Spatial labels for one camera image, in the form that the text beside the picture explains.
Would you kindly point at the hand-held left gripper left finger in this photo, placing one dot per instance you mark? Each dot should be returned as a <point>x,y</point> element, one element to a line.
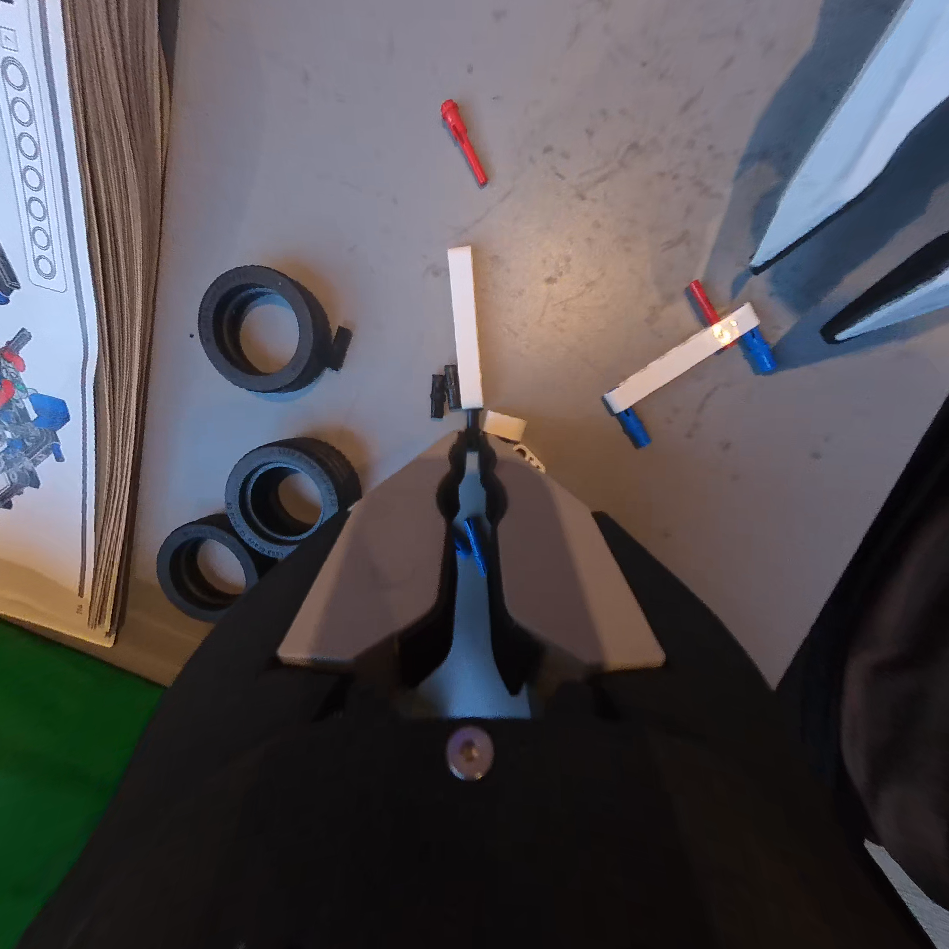
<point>363,586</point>

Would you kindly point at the small white toy connector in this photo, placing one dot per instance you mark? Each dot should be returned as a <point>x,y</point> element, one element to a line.
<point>505,425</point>

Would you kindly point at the open instruction booklet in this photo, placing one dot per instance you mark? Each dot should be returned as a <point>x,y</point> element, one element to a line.
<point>44,371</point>

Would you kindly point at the grey desk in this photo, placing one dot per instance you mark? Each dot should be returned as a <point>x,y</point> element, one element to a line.
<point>630,148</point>

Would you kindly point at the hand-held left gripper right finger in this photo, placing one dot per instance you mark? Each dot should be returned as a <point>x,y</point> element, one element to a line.
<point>586,586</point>

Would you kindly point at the white toy beam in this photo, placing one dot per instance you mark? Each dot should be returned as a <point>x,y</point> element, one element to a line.
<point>465,326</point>
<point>675,363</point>

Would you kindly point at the red toy pin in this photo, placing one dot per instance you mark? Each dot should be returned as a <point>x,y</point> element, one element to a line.
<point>465,144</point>
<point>701,300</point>

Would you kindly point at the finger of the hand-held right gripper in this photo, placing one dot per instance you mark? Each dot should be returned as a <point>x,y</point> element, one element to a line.
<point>852,133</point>
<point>904,308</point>

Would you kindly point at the black toy tyre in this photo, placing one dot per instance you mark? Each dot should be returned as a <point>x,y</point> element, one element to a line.
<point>215,341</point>
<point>174,586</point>
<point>241,500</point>

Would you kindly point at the green mat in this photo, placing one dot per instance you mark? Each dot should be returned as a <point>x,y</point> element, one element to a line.
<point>59,778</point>

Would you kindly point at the person's dark trousers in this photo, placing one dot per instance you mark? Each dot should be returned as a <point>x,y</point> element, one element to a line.
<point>875,556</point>

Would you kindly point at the black toy connector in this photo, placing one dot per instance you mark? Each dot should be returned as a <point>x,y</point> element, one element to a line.
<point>341,347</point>

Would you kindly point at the blue toy pin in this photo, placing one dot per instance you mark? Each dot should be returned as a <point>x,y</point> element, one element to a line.
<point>635,430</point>
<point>760,356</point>
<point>474,545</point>

